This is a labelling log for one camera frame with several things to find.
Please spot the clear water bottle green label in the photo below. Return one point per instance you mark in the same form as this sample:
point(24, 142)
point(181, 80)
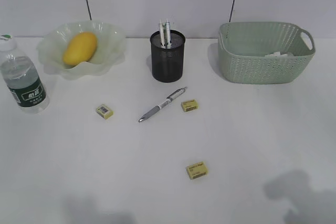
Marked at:
point(21, 77)

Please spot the yellow eraser front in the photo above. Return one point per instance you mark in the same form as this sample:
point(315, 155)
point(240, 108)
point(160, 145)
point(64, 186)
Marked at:
point(197, 170)

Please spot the beige white pen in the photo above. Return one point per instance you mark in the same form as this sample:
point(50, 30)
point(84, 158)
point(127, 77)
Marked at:
point(161, 31)

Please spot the waste paper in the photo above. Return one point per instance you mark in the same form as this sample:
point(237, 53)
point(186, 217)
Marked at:
point(280, 54)

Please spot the yellow eraser with barcode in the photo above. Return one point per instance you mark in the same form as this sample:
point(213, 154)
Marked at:
point(104, 111)

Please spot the grey white pen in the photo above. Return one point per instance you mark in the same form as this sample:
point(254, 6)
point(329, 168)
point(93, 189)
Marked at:
point(165, 103)

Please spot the yellow mango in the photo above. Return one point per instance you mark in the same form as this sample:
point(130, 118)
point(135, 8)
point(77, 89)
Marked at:
point(81, 48)

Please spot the blue white pen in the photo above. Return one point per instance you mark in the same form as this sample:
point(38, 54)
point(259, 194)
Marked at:
point(168, 34)

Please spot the black mesh pen holder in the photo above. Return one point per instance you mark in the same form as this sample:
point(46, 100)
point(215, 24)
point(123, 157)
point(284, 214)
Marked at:
point(167, 63)

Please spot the green woven plastic basket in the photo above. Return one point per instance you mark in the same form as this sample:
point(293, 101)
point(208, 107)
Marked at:
point(242, 47)

